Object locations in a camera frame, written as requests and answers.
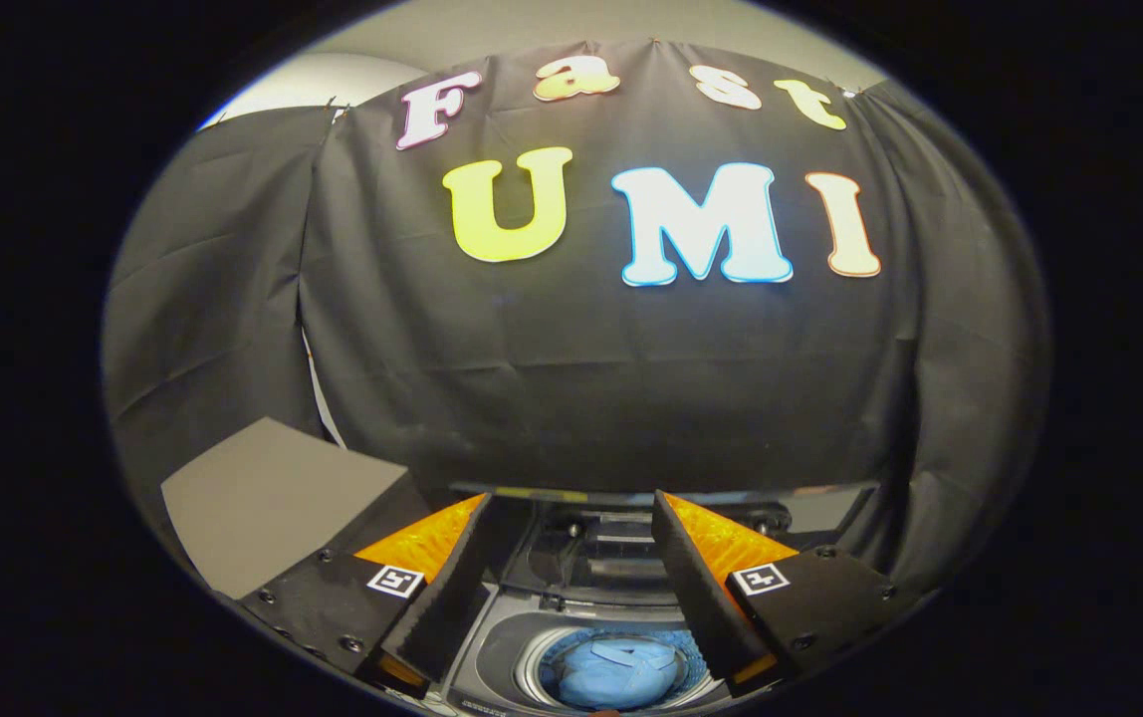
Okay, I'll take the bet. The grey cabinet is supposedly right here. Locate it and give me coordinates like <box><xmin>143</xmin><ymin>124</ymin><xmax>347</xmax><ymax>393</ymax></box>
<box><xmin>161</xmin><ymin>416</ymin><xmax>433</xmax><ymax>600</ymax></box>

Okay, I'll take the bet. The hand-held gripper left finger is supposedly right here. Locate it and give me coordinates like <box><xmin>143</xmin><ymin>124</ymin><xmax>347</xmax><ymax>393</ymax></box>
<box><xmin>238</xmin><ymin>492</ymin><xmax>500</xmax><ymax>698</ymax></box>

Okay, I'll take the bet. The light blue polo shirt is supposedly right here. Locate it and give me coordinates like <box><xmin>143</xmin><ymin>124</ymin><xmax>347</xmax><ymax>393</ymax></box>
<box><xmin>557</xmin><ymin>637</ymin><xmax>688</xmax><ymax>711</ymax></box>

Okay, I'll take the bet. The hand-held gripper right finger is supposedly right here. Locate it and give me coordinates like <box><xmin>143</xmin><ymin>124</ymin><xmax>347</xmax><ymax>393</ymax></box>
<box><xmin>650</xmin><ymin>489</ymin><xmax>898</xmax><ymax>698</ymax></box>

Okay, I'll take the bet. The black backdrop cloth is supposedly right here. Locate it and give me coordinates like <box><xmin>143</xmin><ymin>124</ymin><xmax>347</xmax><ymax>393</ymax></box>
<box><xmin>102</xmin><ymin>40</ymin><xmax>1050</xmax><ymax>598</ymax></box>

